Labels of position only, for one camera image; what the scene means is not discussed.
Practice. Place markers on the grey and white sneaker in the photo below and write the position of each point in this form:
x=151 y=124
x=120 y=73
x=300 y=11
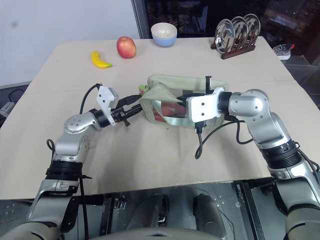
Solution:
x=283 y=51

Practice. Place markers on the black table frame bar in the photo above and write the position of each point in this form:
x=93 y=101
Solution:
x=251 y=212

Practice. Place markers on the dark wooden plate rack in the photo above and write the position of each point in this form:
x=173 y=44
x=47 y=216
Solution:
x=237 y=52

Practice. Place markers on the white power strip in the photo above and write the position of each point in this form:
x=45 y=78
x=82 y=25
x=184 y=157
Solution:
x=6 y=108

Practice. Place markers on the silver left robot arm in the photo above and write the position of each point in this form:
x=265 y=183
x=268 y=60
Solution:
x=75 y=125

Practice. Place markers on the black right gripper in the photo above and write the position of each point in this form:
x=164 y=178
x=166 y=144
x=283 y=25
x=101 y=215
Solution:
x=208 y=85

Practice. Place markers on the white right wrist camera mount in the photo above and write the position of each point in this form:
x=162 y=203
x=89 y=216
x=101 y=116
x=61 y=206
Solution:
x=202 y=107

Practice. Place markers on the dark rounded shape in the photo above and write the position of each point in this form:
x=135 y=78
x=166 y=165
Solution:
x=207 y=215

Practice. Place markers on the yellow banana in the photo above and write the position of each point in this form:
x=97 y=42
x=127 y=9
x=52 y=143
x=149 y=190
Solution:
x=98 y=61

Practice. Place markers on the shiny metal plate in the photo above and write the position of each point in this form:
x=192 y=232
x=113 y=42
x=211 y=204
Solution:
x=223 y=37
x=241 y=28
x=253 y=25

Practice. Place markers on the green pouch with clear window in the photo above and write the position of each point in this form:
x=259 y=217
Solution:
x=160 y=86

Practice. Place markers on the red item inside pouch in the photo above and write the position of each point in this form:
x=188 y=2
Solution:
x=172 y=110

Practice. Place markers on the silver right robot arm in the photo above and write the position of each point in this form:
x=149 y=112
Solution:
x=250 y=105

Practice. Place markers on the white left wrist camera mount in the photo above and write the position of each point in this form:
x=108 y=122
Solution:
x=105 y=96

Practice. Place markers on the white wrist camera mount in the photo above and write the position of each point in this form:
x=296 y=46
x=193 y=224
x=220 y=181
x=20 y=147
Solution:
x=105 y=96
x=202 y=107

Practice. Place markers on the blue and cream bowl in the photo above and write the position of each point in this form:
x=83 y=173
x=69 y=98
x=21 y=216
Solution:
x=163 y=37

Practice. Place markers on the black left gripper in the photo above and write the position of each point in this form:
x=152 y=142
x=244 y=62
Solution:
x=119 y=115

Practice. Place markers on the grey door frame post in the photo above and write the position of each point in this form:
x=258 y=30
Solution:
x=138 y=18

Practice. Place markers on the grey robot torso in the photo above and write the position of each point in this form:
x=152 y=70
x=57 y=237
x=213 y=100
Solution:
x=155 y=237

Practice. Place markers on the red apple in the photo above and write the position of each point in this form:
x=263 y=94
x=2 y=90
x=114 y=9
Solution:
x=126 y=47

